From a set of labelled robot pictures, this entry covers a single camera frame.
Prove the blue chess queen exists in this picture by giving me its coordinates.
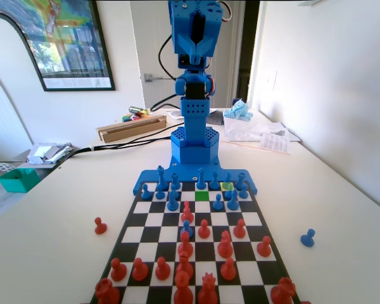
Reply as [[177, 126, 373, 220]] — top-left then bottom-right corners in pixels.
[[156, 165, 168, 192]]

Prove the blue chess piece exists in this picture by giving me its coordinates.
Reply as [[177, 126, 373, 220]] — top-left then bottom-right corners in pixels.
[[226, 194, 240, 212], [166, 194, 181, 212]]

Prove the red chess pawn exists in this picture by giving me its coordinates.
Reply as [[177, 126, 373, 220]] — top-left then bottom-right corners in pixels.
[[132, 258, 149, 282], [110, 258, 128, 282], [94, 217, 108, 236], [232, 218, 247, 239], [220, 256, 238, 282], [155, 256, 172, 281], [256, 236, 272, 258], [197, 218, 211, 239]]

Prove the red chess king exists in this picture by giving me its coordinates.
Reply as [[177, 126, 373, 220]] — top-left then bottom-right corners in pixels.
[[173, 270, 194, 304]]

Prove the red chess queen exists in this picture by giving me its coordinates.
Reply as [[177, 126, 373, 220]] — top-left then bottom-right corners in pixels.
[[197, 272, 218, 304]]

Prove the white door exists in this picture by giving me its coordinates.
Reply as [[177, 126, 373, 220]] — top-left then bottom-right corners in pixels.
[[129, 0, 239, 110]]

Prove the blue white cloth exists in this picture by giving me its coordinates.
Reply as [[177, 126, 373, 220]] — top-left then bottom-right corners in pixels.
[[222, 98, 254, 122]]

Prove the grey pad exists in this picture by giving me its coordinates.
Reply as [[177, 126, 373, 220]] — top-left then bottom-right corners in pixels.
[[207, 110, 226, 126]]

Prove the yellow green marker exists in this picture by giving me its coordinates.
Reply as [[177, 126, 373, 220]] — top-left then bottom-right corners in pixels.
[[128, 105, 151, 116]]

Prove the colourful marker set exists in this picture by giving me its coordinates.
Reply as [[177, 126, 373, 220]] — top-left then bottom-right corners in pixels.
[[121, 113, 151, 124]]

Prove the clear plastic bag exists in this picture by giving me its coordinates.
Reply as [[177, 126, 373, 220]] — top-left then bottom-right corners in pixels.
[[224, 117, 302, 144]]

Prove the long cardboard box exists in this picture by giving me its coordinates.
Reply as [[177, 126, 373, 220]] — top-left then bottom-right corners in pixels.
[[96, 115, 168, 144]]

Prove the black framed poster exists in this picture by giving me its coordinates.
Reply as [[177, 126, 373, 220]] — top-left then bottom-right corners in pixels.
[[18, 0, 117, 92]]

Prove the printed paper sheet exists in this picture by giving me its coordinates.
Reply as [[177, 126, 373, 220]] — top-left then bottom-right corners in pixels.
[[258, 132, 293, 156]]

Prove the white arched panel black rim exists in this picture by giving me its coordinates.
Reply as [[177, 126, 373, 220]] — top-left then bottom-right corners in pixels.
[[0, 11, 48, 153]]

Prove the pile of papers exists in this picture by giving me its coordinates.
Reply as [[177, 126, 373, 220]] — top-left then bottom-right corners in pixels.
[[26, 142, 74, 165]]

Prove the black and white chessboard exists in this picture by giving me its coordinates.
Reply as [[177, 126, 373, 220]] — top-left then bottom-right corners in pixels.
[[90, 180, 301, 304]]

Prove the green plastic box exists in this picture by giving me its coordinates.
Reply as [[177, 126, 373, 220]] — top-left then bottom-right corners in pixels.
[[0, 167, 41, 194]]

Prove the red white servo wire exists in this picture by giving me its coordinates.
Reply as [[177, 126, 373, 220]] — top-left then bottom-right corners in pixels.
[[222, 1, 234, 24]]

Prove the black looped cable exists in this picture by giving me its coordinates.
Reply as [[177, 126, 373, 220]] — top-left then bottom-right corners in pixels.
[[158, 32, 179, 80]]

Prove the metal door handle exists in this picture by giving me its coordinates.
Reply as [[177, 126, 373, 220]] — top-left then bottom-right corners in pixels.
[[143, 73, 178, 84]]

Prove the black cable bundle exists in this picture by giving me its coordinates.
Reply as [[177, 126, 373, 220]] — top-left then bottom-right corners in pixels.
[[61, 125, 186, 163]]

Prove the blue printed base plate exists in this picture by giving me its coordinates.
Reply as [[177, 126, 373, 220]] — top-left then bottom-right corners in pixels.
[[132, 163, 260, 196]]

